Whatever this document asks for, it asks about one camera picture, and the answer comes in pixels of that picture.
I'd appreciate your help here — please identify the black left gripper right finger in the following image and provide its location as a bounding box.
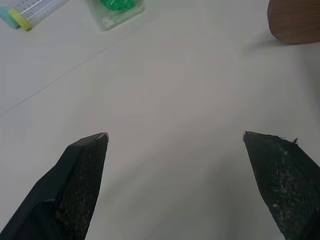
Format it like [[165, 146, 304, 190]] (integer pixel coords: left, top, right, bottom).
[[241, 130, 320, 240]]

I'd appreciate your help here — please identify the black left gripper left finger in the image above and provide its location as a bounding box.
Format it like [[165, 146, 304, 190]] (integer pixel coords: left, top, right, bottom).
[[0, 132, 110, 240]]

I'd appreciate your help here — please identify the brown wooden board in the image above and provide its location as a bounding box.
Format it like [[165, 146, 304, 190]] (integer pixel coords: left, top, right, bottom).
[[266, 0, 320, 45]]

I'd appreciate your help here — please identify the clear tube with teal cap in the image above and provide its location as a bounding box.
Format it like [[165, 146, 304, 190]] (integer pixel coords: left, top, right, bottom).
[[0, 0, 41, 30]]

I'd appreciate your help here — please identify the clear tube with yellow cap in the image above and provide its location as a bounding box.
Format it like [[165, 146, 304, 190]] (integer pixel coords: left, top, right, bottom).
[[7, 0, 71, 33]]

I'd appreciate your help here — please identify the clear jar with green contents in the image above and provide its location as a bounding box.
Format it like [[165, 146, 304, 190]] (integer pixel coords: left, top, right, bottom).
[[84, 0, 146, 32]]

